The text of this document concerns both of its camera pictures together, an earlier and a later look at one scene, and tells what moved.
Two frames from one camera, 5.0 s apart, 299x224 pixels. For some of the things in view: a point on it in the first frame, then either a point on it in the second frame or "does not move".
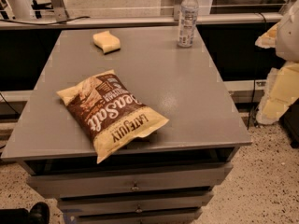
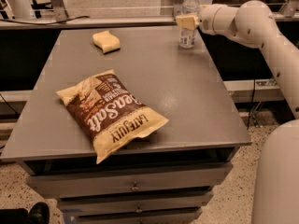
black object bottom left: x=38 y=214 does not move
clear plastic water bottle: x=189 y=17 does not move
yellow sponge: x=108 y=42 does not move
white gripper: x=289 y=36 -> x=207 y=19
